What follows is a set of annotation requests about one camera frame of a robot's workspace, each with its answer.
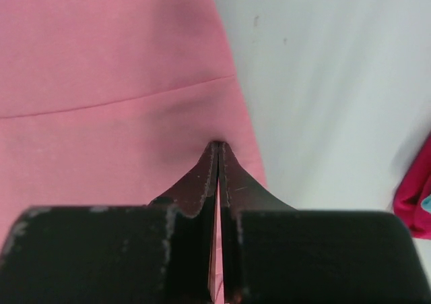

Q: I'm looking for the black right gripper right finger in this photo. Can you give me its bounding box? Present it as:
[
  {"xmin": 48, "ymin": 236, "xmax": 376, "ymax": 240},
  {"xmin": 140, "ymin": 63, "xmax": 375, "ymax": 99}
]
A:
[{"xmin": 218, "ymin": 143, "xmax": 426, "ymax": 303}]

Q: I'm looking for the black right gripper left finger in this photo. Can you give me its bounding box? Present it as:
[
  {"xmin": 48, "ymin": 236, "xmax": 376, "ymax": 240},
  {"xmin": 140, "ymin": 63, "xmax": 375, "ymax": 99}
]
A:
[{"xmin": 1, "ymin": 142, "xmax": 219, "ymax": 303}]

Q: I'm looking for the pink t shirt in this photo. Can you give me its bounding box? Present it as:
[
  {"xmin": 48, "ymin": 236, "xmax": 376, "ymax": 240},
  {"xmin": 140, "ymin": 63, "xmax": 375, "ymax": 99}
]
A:
[{"xmin": 1, "ymin": 0, "xmax": 265, "ymax": 303}]

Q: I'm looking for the red folded t shirt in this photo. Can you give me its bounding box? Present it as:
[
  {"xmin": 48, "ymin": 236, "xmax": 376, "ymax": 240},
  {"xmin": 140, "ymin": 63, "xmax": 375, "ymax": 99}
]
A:
[{"xmin": 393, "ymin": 133, "xmax": 430, "ymax": 240}]

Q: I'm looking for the teal folded t shirt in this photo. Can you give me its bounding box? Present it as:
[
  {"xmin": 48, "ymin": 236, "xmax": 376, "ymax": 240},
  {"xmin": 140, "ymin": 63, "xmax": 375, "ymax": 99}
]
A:
[{"xmin": 421, "ymin": 195, "xmax": 431, "ymax": 214}]

